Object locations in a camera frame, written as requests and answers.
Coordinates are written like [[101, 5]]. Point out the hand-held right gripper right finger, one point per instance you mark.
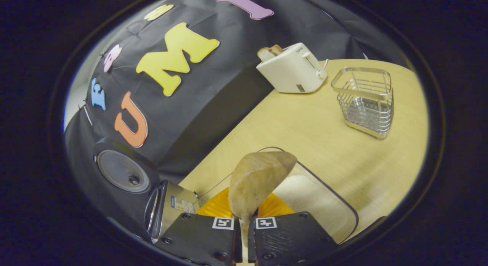
[[289, 239]]

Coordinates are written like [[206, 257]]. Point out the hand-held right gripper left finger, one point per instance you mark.
[[202, 239]]

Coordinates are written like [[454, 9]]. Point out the grey rice cooker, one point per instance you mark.
[[167, 220]]

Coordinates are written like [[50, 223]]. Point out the wooden spoon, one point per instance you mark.
[[255, 178]]

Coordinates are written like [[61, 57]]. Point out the white toaster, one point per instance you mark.
[[293, 73]]

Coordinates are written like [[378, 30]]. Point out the toast slice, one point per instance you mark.
[[265, 53], [277, 49]]

